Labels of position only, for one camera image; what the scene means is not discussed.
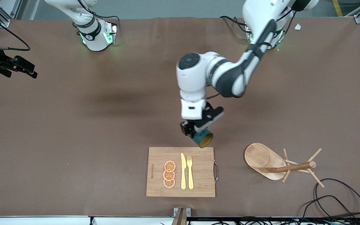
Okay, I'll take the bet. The brown table cover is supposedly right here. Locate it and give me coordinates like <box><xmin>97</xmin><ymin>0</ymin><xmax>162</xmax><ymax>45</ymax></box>
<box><xmin>0</xmin><ymin>16</ymin><xmax>360</xmax><ymax>218</ymax></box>

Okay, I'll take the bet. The black left base cable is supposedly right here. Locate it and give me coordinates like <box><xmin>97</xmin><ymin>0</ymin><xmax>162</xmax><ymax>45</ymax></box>
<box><xmin>219</xmin><ymin>16</ymin><xmax>249</xmax><ymax>33</ymax></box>

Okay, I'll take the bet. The yellow plastic knife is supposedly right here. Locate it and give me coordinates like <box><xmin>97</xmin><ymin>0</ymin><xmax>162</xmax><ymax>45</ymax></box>
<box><xmin>181</xmin><ymin>153</ymin><xmax>187</xmax><ymax>190</ymax></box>

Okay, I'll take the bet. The black right base cable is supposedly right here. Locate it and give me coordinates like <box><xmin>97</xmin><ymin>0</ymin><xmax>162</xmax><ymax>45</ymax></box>
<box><xmin>77</xmin><ymin>0</ymin><xmax>120</xmax><ymax>32</ymax></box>

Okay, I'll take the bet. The bamboo cutting board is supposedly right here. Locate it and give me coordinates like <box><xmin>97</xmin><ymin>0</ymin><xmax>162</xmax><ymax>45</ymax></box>
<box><xmin>146</xmin><ymin>147</ymin><xmax>219</xmax><ymax>198</ymax></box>

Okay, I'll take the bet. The wooden cup rack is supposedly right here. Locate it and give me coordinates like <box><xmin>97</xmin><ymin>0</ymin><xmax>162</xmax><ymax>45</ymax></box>
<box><xmin>243</xmin><ymin>142</ymin><xmax>326</xmax><ymax>188</ymax></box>

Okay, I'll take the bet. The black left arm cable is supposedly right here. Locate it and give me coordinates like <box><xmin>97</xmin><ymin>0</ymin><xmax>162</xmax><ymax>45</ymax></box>
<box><xmin>206</xmin><ymin>9</ymin><xmax>294</xmax><ymax>101</ymax></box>

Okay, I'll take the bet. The metal bracket with post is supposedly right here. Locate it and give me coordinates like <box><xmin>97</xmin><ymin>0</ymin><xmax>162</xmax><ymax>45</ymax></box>
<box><xmin>171</xmin><ymin>207</ymin><xmax>191</xmax><ymax>225</ymax></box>

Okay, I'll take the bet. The yellow plastic fork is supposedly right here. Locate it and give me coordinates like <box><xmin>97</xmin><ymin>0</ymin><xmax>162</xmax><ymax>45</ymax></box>
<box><xmin>187</xmin><ymin>155</ymin><xmax>194</xmax><ymax>190</ymax></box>

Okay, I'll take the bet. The black looped floor cable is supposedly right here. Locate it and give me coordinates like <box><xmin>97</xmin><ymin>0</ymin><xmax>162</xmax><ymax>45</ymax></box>
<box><xmin>301</xmin><ymin>195</ymin><xmax>360</xmax><ymax>225</ymax></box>
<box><xmin>314</xmin><ymin>178</ymin><xmax>360</xmax><ymax>225</ymax></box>

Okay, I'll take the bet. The black base cable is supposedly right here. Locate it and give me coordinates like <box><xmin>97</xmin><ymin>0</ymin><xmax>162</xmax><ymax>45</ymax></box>
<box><xmin>219</xmin><ymin>16</ymin><xmax>249</xmax><ymax>33</ymax></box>
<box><xmin>77</xmin><ymin>0</ymin><xmax>120</xmax><ymax>32</ymax></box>

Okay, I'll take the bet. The dark teal cup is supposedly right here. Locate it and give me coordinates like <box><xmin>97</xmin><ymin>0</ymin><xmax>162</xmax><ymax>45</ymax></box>
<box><xmin>192</xmin><ymin>128</ymin><xmax>214</xmax><ymax>148</ymax></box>

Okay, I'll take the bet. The white table edge rail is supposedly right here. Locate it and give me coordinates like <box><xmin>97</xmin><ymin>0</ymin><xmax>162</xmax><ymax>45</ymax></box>
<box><xmin>0</xmin><ymin>216</ymin><xmax>174</xmax><ymax>225</ymax></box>

